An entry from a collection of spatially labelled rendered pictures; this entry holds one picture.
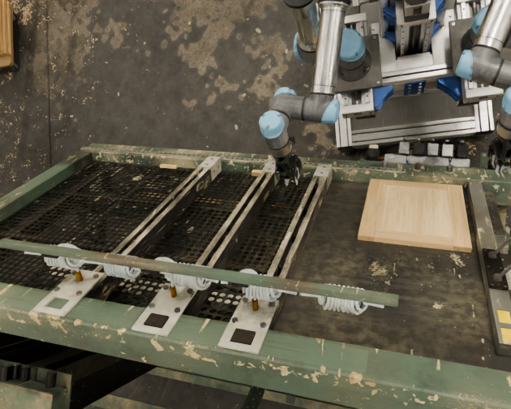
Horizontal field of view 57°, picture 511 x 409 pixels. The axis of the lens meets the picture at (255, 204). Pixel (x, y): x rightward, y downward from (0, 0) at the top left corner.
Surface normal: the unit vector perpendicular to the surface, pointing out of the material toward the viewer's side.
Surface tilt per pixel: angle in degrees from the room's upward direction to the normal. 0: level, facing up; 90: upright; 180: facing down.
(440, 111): 0
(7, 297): 59
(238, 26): 0
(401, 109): 0
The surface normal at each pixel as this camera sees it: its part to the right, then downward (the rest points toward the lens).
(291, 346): -0.05, -0.88
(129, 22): -0.28, -0.06
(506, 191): -0.29, 0.46
